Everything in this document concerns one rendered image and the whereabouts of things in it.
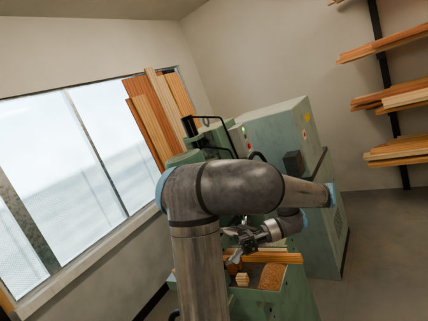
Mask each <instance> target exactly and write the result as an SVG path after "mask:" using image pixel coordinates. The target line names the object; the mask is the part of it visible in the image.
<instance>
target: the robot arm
mask: <svg viewBox="0 0 428 321"><path fill-rule="evenodd" d="M155 202H156V204H157V207H158V209H160V210H161V212H163V213H164V214H165V215H167V216H168V222H169V228H170V229H171V240H172V246H173V257H174V264H175V275H176V286H177V293H178V304H179V310H180V321H230V315H229V305H228V299H227V288H226V282H225V272H224V261H223V255H222V245H221V239H220V233H224V234H227V235H230V236H235V235H237V236H236V238H237V239H238V240H239V243H238V245H241V246H242V247H241V248H237V249H235V252H234V254H232V255H231V257H230V258H229V259H228V260H227V262H226V263H225V265H226V266H227V265H229V264H232V263H235V264H239V262H240V257H241V256H242V255H244V254H245V255H246V256H247V255H251V254H253V253H255V252H258V251H259V250H258V247H259V246H258V245H260V244H262V243H265V242H268V243H274V242H275V241H279V240H281V239H283V238H286V237H289V236H291V235H294V234H297V233H300V232H301V231H304V230H306V228H307V226H308V221H307V218H306V215H305V213H304V211H303V210H302V209H300V208H334V207H335V206H336V191H335V187H334V184H333V183H313V182H309V181H306V180H302V179H299V178H295V177H292V176H288V175H283V174H281V172H280V171H279V170H278V169H277V168H276V167H275V166H273V165H272V164H269V163H267V162H262V161H259V160H247V159H220V160H213V161H207V162H198V163H193V164H180V165H179V166H175V167H171V168H169V169H167V170H166V171H165V172H163V174H162V176H161V177H160V178H159V180H158V182H157V184H156V188H155ZM275 209H276V211H277V214H278V216H277V217H274V218H271V219H269V220H266V221H263V223H262V225H260V230H259V229H258V228H255V227H250V226H247V225H241V224H239V225H237V226H231V227H224V228H221V229H220V228H219V220H220V218H219V215H264V214H268V213H271V212H272V211H275Z"/></svg>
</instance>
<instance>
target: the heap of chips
mask: <svg viewBox="0 0 428 321"><path fill-rule="evenodd" d="M285 266H286V264H280V263H277V262H270V263H267V264H266V265H265V267H264V269H263V271H262V274H261V276H260V282H259V285H258V287H257V288H258V289H266V290H279V288H280V284H281V281H282V277H283V273H284V270H285Z"/></svg>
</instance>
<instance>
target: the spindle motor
mask: <svg viewBox="0 0 428 321"><path fill-rule="evenodd" d="M198 162H206V161H205V158H204V155H203V153H202V151H201V150H200V149H198V148H196V149H192V150H188V151H186V152H182V153H180V154H178V155H175V156H174V157H172V158H170V159H168V160H167V161H166V162H165V167H166V169H169V168H171V167H175V166H179V165H180V164H193V163H198Z"/></svg>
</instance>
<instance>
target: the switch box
mask: <svg viewBox="0 0 428 321"><path fill-rule="evenodd" d="M242 127H243V128H244V131H245V133H244V134H246V136H247V141H245V140H246V139H245V137H244V134H243V131H242ZM227 131H228V133H229V135H230V137H231V140H232V143H233V145H234V147H235V150H236V152H237V155H238V157H239V158H243V157H248V155H249V154H250V153H251V152H252V151H253V147H252V144H251V142H250V138H249V136H248V133H247V130H246V127H245V123H240V124H236V125H234V126H232V127H231V128H230V129H228V130H227ZM248 144H251V150H250V151H249V148H248Z"/></svg>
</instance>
